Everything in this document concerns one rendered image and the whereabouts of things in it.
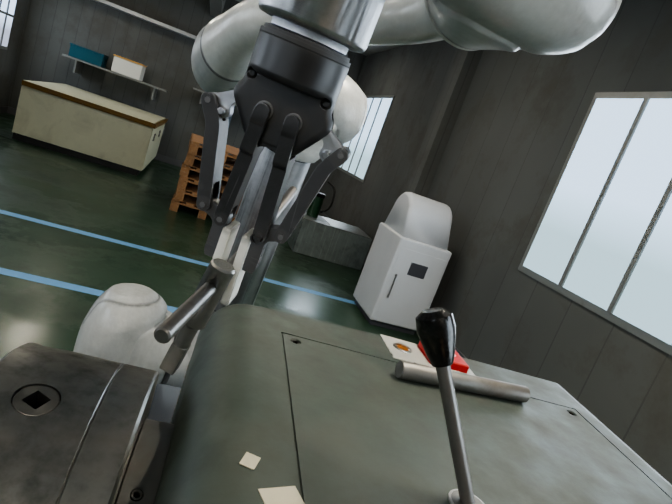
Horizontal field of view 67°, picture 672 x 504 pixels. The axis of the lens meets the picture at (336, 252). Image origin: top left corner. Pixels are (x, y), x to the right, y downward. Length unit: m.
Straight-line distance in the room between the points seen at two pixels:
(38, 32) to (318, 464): 10.90
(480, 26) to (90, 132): 8.15
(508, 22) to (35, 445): 0.49
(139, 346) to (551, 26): 0.91
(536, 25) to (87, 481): 0.49
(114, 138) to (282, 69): 8.07
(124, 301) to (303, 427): 0.69
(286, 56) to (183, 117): 10.36
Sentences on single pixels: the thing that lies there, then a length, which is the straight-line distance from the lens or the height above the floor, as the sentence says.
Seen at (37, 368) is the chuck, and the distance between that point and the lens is 0.51.
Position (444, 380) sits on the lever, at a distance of 0.43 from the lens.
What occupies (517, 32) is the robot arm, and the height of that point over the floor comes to 1.63.
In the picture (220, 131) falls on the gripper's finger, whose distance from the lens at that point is 0.44.
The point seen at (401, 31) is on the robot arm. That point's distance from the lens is 0.59.
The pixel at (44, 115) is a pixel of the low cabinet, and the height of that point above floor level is 0.46.
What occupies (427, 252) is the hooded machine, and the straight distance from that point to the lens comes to 4.81.
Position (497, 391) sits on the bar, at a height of 1.27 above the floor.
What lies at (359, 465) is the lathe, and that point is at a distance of 0.46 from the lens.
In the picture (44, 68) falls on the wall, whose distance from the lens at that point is 11.12.
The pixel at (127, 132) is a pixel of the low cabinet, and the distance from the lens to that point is 8.41.
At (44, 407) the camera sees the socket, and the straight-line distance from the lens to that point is 0.47.
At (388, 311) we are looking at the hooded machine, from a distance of 4.88.
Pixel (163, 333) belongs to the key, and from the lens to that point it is 0.35.
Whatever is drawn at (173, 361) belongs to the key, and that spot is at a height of 1.27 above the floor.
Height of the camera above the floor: 1.50
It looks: 11 degrees down
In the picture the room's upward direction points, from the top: 20 degrees clockwise
